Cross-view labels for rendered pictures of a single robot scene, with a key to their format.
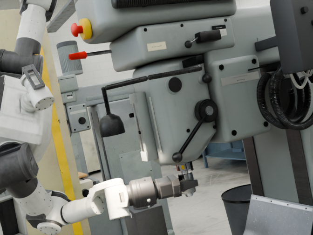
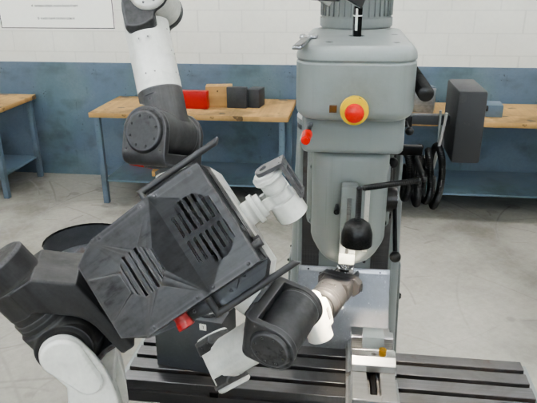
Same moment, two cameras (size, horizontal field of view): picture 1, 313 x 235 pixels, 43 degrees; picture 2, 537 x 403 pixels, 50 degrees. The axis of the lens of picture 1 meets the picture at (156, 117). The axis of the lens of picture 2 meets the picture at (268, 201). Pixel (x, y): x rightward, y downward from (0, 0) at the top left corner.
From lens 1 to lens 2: 1.50 m
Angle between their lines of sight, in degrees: 57
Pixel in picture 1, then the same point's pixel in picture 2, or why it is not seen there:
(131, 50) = (377, 137)
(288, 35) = (471, 129)
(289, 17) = (480, 114)
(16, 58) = (181, 128)
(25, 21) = (165, 52)
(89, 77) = not seen: outside the picture
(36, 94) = (300, 204)
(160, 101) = (380, 196)
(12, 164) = (312, 314)
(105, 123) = (367, 233)
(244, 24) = not seen: hidden behind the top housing
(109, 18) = (408, 109)
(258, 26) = not seen: hidden behind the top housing
